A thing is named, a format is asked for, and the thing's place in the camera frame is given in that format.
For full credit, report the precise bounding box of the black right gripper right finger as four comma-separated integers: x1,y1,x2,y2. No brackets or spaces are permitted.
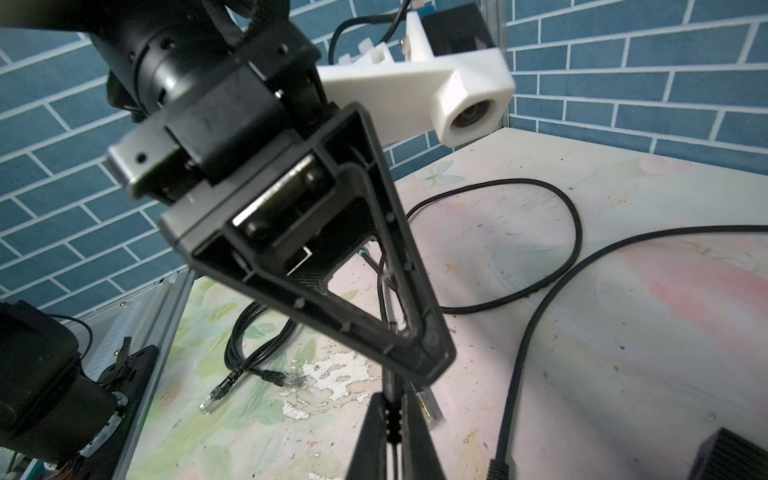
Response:
398,390,445,480

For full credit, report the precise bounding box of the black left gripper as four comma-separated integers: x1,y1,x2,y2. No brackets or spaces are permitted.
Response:
86,1,456,385

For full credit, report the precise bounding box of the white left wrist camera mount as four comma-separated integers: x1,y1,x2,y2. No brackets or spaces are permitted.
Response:
318,3,500,147

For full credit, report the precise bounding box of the aluminium front rail frame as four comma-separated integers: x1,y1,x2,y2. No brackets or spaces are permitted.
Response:
73,268,195,479

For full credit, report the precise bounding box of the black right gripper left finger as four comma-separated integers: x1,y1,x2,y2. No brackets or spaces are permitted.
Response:
346,393,396,480

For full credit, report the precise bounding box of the long black ethernet cable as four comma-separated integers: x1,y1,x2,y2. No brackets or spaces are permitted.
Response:
485,224,768,480

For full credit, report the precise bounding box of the black power adapter with cord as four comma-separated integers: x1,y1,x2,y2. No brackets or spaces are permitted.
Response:
358,247,445,431

